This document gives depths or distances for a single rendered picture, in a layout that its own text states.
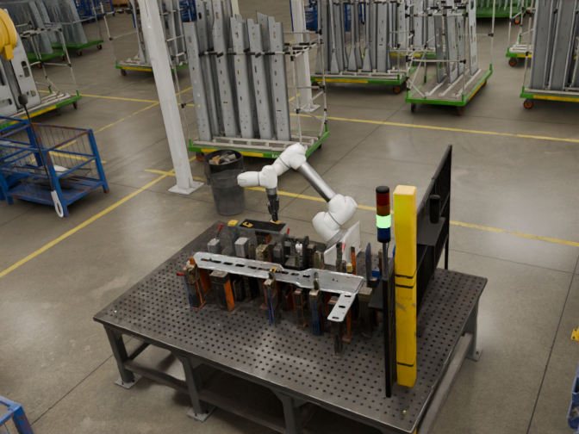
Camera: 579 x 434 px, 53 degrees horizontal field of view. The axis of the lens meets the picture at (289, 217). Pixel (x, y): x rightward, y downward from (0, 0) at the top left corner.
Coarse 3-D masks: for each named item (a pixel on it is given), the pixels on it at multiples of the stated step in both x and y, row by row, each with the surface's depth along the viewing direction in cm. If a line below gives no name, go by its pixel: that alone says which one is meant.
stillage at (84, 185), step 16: (80, 128) 787; (0, 144) 763; (64, 144) 745; (16, 160) 819; (48, 160) 728; (96, 160) 797; (0, 176) 798; (32, 176) 760; (64, 176) 781; (80, 176) 798; (16, 192) 816; (32, 192) 808; (48, 192) 804; (64, 192) 797; (80, 192) 793; (64, 208) 760
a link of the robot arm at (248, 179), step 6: (276, 168) 458; (282, 168) 469; (240, 174) 425; (246, 174) 422; (252, 174) 422; (240, 180) 423; (246, 180) 421; (252, 180) 421; (246, 186) 424; (252, 186) 424
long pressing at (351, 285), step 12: (204, 252) 454; (204, 264) 440; (216, 264) 438; (252, 264) 433; (264, 264) 431; (276, 264) 429; (264, 276) 418; (276, 276) 415; (288, 276) 414; (300, 276) 412; (312, 276) 411; (324, 276) 409; (336, 276) 408; (348, 276) 406; (360, 276) 404; (312, 288) 400; (324, 288) 397; (336, 288) 395; (348, 288) 394
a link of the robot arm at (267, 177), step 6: (264, 168) 419; (270, 168) 418; (258, 174) 421; (264, 174) 419; (270, 174) 418; (276, 174) 423; (258, 180) 421; (264, 180) 420; (270, 180) 420; (276, 180) 423; (270, 186) 423; (276, 186) 425
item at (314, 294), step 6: (312, 294) 385; (318, 294) 388; (312, 300) 387; (318, 300) 390; (312, 306) 389; (318, 306) 391; (312, 312) 394; (318, 312) 395; (318, 318) 399; (318, 324) 396; (318, 330) 397; (324, 330) 404; (318, 336) 399
